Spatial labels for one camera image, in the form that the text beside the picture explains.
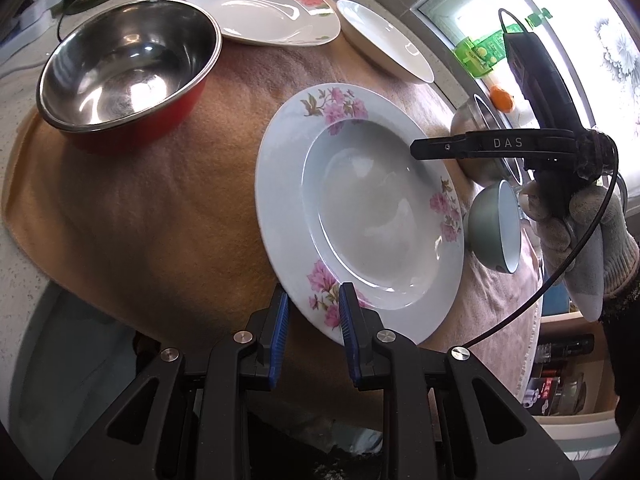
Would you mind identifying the person's right hand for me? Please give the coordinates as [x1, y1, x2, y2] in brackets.
[520, 180, 640, 323]

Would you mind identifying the wooden cabinet shelf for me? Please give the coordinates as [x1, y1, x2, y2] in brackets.
[520, 310, 621, 456]

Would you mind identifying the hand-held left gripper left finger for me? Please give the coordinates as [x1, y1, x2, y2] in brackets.
[52, 282, 291, 480]

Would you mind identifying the pale blue ceramic bowl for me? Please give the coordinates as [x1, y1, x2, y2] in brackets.
[462, 180, 524, 275]

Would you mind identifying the red black box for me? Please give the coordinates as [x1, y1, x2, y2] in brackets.
[530, 377, 561, 411]

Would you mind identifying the peach fleece cloth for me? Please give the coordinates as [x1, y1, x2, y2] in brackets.
[0, 35, 546, 411]

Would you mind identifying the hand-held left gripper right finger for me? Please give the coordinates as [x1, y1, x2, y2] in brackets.
[338, 282, 581, 480]

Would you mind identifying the window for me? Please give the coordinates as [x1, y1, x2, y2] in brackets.
[412, 0, 640, 161]

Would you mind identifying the plain white plate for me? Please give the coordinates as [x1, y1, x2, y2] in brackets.
[336, 0, 436, 84]

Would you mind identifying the glass jar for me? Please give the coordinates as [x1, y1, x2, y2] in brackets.
[555, 372, 588, 413]

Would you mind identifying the wide floral plate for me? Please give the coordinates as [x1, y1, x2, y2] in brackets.
[169, 0, 342, 47]

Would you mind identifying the plain steel bowl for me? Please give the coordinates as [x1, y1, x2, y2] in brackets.
[450, 94, 525, 187]

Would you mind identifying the deep floral plate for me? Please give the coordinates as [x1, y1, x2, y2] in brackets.
[255, 83, 466, 348]

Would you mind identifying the orange tangerine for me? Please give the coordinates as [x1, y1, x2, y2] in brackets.
[489, 85, 517, 113]

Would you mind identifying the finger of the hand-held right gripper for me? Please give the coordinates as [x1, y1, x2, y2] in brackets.
[410, 133, 471, 161]

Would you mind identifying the red steel bowl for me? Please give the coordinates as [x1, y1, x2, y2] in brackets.
[36, 0, 223, 155]

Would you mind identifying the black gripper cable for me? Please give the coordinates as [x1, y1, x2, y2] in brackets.
[462, 157, 631, 350]

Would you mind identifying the dark bottle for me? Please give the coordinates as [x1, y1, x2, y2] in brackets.
[537, 335, 596, 366]

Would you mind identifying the green dish soap bottle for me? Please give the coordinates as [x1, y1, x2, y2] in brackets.
[454, 7, 553, 78]

